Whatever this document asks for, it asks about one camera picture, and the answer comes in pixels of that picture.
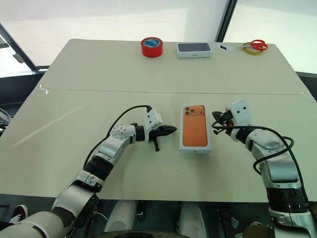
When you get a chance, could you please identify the black and white sneaker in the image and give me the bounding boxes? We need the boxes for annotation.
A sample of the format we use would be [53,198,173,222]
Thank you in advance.
[9,204,29,224]

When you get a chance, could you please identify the red tape roll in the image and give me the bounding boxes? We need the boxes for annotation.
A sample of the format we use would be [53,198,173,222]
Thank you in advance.
[141,37,164,59]

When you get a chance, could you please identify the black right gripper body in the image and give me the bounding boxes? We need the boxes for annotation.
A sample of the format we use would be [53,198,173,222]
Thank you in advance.
[217,111,235,128]

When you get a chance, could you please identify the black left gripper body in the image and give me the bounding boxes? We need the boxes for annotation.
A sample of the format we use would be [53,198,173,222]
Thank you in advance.
[148,125,164,152]

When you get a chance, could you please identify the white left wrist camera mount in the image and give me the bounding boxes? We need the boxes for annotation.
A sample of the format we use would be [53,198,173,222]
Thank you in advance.
[143,109,163,143]

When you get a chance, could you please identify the black table post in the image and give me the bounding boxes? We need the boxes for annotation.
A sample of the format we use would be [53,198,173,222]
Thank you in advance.
[136,200,146,222]

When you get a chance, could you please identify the black table bracket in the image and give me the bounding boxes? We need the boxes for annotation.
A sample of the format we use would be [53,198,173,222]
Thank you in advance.
[216,207,239,233]

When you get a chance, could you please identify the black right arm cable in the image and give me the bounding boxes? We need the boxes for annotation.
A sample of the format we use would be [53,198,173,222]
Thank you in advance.
[211,120,311,204]

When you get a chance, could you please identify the white phone box lid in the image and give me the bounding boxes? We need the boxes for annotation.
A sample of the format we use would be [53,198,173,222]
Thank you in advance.
[178,104,214,155]

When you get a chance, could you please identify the dark slanted window frame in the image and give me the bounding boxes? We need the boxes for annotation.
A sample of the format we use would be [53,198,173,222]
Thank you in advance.
[0,21,50,73]

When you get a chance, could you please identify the phone box with dark print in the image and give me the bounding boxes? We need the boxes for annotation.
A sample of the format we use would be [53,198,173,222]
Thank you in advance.
[176,42,214,60]

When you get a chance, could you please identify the red handled scissors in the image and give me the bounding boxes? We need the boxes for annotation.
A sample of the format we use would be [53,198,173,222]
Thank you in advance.
[236,39,269,52]

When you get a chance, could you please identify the white thin cable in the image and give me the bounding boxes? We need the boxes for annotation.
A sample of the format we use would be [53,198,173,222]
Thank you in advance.
[95,210,109,222]

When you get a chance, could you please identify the yellow tape roll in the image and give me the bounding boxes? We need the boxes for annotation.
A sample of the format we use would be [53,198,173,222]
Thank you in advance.
[242,42,264,55]

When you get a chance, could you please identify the dark window pillar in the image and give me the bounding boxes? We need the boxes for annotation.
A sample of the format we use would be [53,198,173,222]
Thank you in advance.
[214,0,238,43]

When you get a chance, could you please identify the white rounded leg cover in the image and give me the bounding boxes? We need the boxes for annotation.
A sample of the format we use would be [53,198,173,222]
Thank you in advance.
[103,200,137,234]
[177,201,208,238]

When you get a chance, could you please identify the olive trouser leg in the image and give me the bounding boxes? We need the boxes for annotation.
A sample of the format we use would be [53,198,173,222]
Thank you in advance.
[242,222,276,238]

